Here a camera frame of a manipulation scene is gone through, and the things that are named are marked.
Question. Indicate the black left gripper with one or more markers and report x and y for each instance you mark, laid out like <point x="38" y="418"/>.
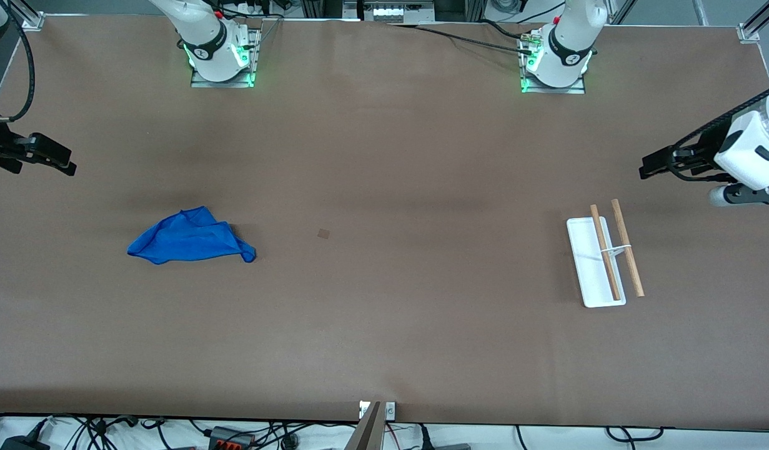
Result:
<point x="701" y="149"/>

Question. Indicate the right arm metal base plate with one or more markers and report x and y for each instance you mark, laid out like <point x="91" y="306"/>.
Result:
<point x="254" y="62"/>

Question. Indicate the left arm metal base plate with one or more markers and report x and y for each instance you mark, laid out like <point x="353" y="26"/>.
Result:
<point x="578" y="89"/>

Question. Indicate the brown camera post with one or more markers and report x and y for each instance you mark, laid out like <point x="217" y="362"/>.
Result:
<point x="367" y="431"/>

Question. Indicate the aluminium frame corner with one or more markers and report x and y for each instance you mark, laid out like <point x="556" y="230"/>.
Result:
<point x="756" y="28"/>
<point x="28" y="17"/>

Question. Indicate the black red power box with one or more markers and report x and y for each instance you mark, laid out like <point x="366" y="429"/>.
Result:
<point x="231" y="437"/>

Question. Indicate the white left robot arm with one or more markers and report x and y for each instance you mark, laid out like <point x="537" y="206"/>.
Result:
<point x="743" y="147"/>

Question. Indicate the black power adapter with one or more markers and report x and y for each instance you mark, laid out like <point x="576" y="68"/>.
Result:
<point x="23" y="444"/>

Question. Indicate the white control device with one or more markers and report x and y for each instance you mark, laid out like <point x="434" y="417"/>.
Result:
<point x="396" y="12"/>

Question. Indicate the blue cloth towel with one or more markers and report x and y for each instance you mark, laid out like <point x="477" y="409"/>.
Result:
<point x="184" y="240"/>

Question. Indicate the small metal bracket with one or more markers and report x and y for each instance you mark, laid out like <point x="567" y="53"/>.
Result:
<point x="390" y="410"/>

